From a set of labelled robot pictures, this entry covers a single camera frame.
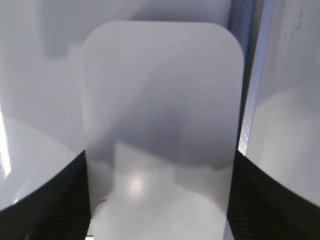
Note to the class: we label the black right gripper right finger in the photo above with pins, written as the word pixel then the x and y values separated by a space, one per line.
pixel 260 208

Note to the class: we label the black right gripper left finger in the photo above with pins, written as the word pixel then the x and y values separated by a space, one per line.
pixel 58 210

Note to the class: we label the white whiteboard eraser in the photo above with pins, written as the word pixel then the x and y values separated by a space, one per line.
pixel 161 113

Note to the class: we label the whiteboard with grey frame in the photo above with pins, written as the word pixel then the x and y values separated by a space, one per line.
pixel 42 88

